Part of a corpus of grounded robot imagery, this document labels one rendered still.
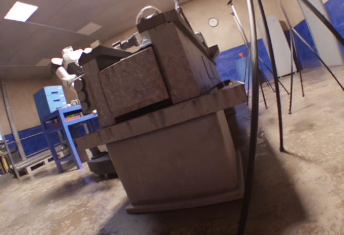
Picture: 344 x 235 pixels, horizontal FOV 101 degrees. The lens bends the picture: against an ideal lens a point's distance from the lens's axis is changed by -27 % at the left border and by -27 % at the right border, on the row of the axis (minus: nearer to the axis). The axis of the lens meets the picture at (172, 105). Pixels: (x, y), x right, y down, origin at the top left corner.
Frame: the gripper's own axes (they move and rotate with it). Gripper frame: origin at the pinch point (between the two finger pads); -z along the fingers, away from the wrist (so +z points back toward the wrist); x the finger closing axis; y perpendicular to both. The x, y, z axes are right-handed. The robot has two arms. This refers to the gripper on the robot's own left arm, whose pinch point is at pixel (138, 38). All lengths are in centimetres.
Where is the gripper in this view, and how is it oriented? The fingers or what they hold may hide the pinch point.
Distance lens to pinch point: 185.2
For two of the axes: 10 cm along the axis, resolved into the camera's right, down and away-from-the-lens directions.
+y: 1.5, -4.4, 8.8
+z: -9.0, 3.0, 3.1
